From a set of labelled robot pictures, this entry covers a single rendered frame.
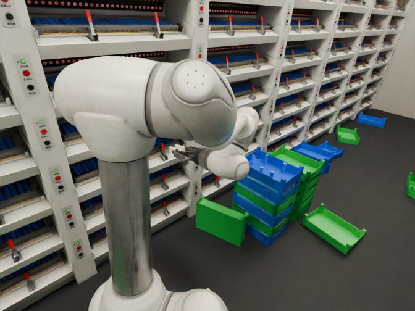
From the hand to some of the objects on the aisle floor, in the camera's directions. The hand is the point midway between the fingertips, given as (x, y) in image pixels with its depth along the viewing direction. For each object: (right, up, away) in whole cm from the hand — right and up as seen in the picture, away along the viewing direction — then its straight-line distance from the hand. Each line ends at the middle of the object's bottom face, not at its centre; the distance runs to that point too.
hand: (176, 149), depth 121 cm
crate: (+22, -50, +35) cm, 65 cm away
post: (-1, -38, +54) cm, 66 cm away
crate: (+93, -51, +40) cm, 114 cm away
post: (+50, -16, +96) cm, 110 cm away
